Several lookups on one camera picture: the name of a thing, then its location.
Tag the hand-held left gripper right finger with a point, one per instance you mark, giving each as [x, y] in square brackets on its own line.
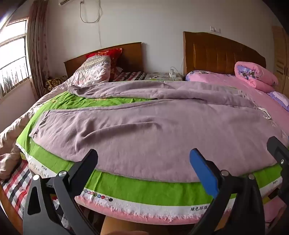
[203, 171]

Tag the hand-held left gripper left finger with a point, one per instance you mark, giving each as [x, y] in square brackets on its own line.
[87, 162]

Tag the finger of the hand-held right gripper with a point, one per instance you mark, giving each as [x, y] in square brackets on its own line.
[278, 151]

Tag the mauve fleece pants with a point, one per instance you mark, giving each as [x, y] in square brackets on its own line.
[146, 126]

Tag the lilac pillow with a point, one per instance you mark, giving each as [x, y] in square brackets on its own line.
[280, 99]

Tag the green printed blanket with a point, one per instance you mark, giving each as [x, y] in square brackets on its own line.
[135, 187]

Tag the pink blanket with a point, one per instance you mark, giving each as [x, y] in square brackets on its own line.
[126, 209]

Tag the beige quilt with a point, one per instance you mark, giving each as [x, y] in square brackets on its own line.
[15, 140]

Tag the rolled pink floral quilt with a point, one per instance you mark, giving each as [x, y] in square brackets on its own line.
[252, 74]

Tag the pink bedsheet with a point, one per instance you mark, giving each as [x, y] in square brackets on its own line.
[225, 82]

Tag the zigzag patterned quilt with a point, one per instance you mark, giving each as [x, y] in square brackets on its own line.
[94, 69]

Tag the wooden wardrobe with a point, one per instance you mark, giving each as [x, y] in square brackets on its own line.
[281, 56]

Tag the pink floral pillow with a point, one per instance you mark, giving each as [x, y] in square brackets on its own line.
[203, 74]

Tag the white charger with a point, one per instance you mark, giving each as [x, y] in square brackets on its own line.
[172, 72]

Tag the nightstand with floral cloth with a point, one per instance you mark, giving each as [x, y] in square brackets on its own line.
[160, 76]

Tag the red pillow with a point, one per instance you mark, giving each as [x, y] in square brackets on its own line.
[106, 54]

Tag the plain wooden headboard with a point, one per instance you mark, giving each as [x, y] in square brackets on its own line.
[133, 56]

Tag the ribbed wooden headboard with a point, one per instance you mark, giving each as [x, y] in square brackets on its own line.
[210, 54]

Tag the patterned curtain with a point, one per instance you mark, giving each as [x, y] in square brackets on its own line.
[38, 49]

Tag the barred window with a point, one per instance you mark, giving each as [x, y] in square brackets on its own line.
[13, 56]

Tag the white air conditioner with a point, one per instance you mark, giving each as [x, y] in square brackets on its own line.
[64, 2]

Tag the wooden bed frame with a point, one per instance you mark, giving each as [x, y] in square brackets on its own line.
[8, 207]

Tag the white wall switch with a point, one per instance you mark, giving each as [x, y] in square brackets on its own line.
[215, 29]

